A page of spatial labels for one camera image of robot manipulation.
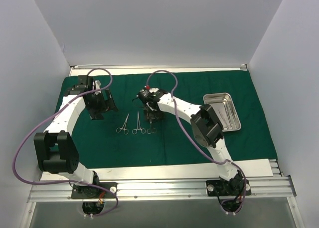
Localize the steel surgical scissors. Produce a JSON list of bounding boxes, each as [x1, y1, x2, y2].
[[147, 122, 157, 134], [221, 107, 233, 131]]

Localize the steel hemostat forceps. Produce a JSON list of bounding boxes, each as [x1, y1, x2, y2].
[[132, 111, 146, 135], [116, 113, 130, 135]]

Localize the dark green surgical cloth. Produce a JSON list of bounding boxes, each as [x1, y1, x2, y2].
[[71, 70, 277, 169]]

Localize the steel instrument tray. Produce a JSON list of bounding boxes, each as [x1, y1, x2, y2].
[[203, 93, 242, 132]]

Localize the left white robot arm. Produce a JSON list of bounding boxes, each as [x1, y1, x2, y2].
[[33, 75, 118, 198]]

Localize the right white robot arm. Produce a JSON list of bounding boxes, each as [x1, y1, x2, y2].
[[137, 88, 246, 195]]

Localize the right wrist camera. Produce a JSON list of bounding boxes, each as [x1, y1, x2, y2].
[[137, 88, 159, 104]]

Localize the rear aluminium rail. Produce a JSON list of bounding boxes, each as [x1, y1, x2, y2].
[[71, 64, 103, 69]]

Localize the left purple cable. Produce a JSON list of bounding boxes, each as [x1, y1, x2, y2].
[[11, 67, 119, 215]]

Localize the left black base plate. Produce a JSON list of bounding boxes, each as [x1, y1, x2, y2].
[[69, 182, 118, 200]]

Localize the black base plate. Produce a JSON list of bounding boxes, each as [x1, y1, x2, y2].
[[69, 182, 118, 200], [206, 179, 244, 197]]

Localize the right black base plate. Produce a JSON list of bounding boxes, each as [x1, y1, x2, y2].
[[206, 179, 244, 197]]

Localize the front aluminium rail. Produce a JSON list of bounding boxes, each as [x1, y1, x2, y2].
[[28, 176, 297, 202]]

